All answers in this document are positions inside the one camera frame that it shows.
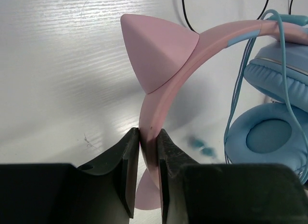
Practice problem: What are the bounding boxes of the light blue headphone cable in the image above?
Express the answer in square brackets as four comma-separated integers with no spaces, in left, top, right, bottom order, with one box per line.
[187,9,308,165]

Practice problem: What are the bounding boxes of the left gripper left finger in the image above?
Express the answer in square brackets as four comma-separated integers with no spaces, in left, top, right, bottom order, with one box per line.
[0,128,139,224]

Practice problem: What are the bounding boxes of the thin black audio cable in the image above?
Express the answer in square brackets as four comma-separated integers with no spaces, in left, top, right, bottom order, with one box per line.
[180,0,295,32]

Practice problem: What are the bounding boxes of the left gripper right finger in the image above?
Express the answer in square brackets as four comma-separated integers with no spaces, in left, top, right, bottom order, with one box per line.
[157,130,308,224]

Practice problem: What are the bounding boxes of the pink blue cat-ear headphones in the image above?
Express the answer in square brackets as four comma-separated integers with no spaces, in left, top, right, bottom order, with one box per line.
[120,10,308,210]

